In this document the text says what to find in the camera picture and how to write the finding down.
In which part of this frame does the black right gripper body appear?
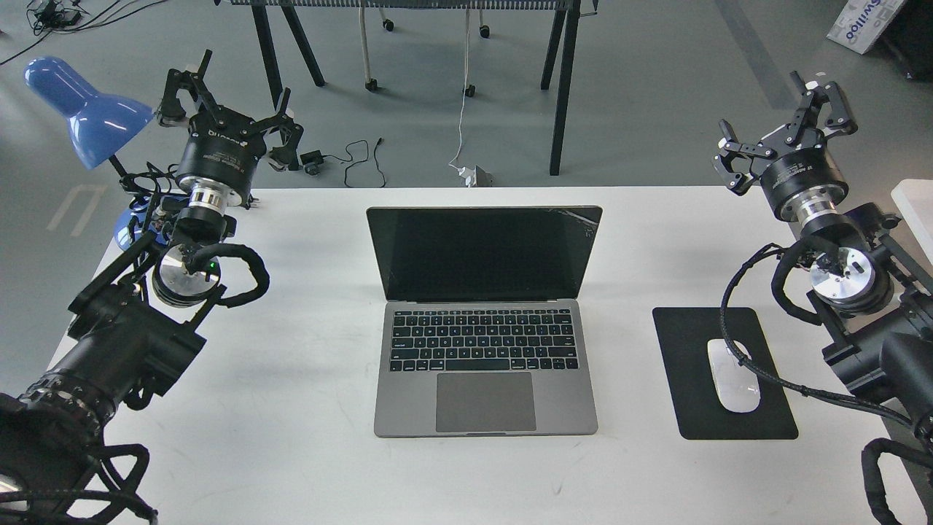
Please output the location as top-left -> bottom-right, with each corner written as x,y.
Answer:
755,134 -> 849,212

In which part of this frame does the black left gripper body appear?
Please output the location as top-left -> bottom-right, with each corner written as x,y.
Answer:
174,109 -> 267,201

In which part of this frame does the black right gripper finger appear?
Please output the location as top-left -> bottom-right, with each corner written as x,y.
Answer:
713,119 -> 776,196
790,71 -> 859,145

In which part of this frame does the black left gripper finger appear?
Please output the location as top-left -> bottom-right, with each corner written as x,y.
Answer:
254,89 -> 303,171
159,50 -> 222,126

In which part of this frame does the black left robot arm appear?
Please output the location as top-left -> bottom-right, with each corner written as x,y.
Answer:
2,50 -> 303,524

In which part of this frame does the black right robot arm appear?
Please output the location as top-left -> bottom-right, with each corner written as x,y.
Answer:
712,71 -> 932,524

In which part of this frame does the blue desk lamp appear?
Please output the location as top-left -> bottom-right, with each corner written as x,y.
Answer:
23,56 -> 159,249

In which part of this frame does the white printed cardboard box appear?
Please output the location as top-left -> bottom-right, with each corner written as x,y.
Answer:
826,1 -> 905,55

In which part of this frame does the white side table edge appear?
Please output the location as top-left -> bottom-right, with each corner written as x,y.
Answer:
891,179 -> 932,263

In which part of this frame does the white power adapter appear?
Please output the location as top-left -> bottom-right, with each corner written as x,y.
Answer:
457,166 -> 493,188

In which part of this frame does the black mouse pad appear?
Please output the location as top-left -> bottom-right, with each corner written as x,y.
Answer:
652,307 -> 799,440

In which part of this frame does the white computer mouse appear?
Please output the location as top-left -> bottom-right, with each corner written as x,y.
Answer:
706,338 -> 761,414

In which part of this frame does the grey open laptop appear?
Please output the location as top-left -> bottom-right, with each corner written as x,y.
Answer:
366,205 -> 602,438

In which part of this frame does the black charger with cable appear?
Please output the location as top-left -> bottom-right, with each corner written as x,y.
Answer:
299,137 -> 388,189

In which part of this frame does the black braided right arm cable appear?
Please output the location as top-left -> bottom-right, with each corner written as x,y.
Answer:
720,243 -> 933,432

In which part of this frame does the black cable bundle on floor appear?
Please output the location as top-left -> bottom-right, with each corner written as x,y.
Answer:
0,0 -> 168,66

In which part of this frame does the white hanging cable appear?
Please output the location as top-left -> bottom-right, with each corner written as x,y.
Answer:
448,0 -> 473,174

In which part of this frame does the black metal table frame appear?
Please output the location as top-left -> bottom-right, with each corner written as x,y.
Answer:
235,1 -> 599,177

